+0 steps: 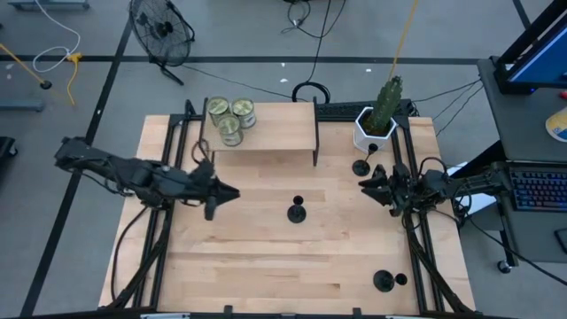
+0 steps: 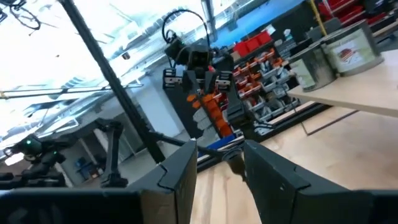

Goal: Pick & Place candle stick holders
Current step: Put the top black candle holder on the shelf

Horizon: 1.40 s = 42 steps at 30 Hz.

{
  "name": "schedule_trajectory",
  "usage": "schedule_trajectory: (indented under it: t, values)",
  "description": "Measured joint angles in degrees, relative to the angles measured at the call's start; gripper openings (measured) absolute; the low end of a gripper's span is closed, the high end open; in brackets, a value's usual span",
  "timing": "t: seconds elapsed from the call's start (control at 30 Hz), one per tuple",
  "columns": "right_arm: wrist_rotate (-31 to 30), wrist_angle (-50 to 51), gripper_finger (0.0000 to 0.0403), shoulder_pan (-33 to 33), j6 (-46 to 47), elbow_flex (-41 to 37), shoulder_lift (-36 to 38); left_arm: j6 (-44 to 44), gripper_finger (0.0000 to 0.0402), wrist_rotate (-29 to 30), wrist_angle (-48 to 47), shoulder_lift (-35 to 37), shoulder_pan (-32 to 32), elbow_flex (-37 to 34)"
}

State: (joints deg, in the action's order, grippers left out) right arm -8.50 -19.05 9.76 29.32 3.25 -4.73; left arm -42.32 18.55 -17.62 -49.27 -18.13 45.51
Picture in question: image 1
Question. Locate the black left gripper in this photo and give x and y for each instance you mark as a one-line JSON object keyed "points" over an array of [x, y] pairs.
{"points": [[208, 192]]}

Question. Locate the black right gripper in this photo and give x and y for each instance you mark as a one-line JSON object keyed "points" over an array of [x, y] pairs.
{"points": [[396, 204]]}

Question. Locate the black candlestick holder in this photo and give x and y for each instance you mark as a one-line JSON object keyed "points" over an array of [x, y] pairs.
{"points": [[361, 168], [296, 215], [383, 281]]}

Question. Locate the silver labelled candle tin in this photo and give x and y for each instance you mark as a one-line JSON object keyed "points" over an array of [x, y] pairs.
{"points": [[217, 105], [230, 126], [243, 108]]}

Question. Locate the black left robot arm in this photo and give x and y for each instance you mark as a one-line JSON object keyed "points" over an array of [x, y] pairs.
{"points": [[133, 175]]}

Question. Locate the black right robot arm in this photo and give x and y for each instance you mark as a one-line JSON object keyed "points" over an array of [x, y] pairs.
{"points": [[474, 181]]}

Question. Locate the white hexagonal planter pot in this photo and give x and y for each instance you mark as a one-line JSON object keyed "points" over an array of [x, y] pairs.
{"points": [[361, 139]]}

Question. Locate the green cactus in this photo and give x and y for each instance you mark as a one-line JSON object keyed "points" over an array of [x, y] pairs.
{"points": [[385, 106]]}

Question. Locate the wooden shelf with black legs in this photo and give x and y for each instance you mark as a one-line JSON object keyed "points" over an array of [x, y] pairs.
{"points": [[279, 128]]}

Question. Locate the black keyboard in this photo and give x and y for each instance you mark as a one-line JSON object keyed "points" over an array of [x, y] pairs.
{"points": [[341, 111]]}

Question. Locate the white sheet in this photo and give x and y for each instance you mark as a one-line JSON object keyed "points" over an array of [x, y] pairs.
{"points": [[480, 201]]}

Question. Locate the black table clamp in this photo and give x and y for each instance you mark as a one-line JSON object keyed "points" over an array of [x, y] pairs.
{"points": [[228, 310], [356, 312]]}

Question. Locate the black desk caster wheel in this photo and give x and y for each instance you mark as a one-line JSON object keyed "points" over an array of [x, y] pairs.
{"points": [[504, 266]]}

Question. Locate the grey desk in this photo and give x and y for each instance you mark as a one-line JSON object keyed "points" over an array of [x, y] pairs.
{"points": [[522, 128]]}

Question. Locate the backlit colourful keyboard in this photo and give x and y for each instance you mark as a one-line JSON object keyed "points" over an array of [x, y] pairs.
{"points": [[538, 190]]}

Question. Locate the black floor fan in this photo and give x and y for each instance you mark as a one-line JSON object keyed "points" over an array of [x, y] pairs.
{"points": [[161, 31]]}

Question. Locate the yellow and blue disc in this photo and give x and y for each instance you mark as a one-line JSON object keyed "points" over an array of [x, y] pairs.
{"points": [[558, 126]]}

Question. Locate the black-framed computer monitor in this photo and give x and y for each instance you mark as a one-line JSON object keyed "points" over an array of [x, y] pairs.
{"points": [[545, 62]]}

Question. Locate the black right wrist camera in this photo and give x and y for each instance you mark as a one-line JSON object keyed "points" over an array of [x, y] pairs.
{"points": [[405, 177]]}

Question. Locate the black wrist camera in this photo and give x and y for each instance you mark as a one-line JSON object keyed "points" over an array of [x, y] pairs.
{"points": [[405, 177], [204, 170]]}

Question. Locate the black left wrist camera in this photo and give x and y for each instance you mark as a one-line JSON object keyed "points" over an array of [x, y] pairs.
{"points": [[204, 170]]}

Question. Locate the black aluminium table frame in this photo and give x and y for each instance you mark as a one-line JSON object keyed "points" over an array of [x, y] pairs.
{"points": [[155, 248]]}

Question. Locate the silver metal bracket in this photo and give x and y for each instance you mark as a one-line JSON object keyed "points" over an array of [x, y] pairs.
{"points": [[166, 316]]}

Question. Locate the grey metal floor rail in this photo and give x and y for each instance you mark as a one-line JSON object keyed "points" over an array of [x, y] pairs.
{"points": [[22, 105], [48, 4]]}

